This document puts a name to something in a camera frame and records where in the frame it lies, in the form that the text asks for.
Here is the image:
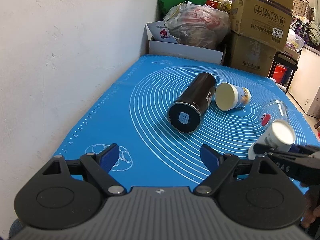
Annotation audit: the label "black cylindrical thermos bottle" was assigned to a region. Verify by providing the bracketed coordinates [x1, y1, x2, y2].
[167, 73, 217, 133]

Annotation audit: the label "white paper cup grey print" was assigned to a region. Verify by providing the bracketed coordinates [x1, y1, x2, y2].
[248, 119, 296, 159]

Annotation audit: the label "lower cardboard box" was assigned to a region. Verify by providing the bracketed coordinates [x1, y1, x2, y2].
[225, 32, 277, 77]

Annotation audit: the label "white open carton box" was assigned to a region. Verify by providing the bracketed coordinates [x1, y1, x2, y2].
[146, 25, 226, 65]

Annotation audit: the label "cardboard box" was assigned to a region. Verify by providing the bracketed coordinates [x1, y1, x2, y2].
[225, 32, 277, 77]
[229, 0, 293, 51]

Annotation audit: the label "cartoon printed paper cup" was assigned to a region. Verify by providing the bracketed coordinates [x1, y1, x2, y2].
[215, 82, 251, 112]

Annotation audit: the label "floral fabric bundle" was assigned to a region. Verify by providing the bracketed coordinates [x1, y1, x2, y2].
[290, 17, 311, 46]

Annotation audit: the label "white chest freezer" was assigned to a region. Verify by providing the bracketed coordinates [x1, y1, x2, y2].
[289, 45, 320, 119]

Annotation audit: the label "clear glass cup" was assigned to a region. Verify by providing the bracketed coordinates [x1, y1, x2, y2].
[258, 100, 290, 129]

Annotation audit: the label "red plastic bucket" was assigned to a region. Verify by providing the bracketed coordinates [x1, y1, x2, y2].
[272, 64, 287, 84]

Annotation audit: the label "clear plastic bag red contents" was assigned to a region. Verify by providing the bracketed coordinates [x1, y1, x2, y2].
[164, 1, 230, 49]

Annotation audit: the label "blue silicone baking mat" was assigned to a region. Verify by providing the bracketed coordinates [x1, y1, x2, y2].
[56, 55, 319, 189]

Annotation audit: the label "white cartoon paper bag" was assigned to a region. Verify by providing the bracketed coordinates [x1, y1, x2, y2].
[146, 21, 181, 44]

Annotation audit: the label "upper cardboard box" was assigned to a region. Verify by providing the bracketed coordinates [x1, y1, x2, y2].
[229, 0, 293, 51]

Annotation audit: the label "person's right hand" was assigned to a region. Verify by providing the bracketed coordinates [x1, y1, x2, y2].
[300, 183, 319, 229]

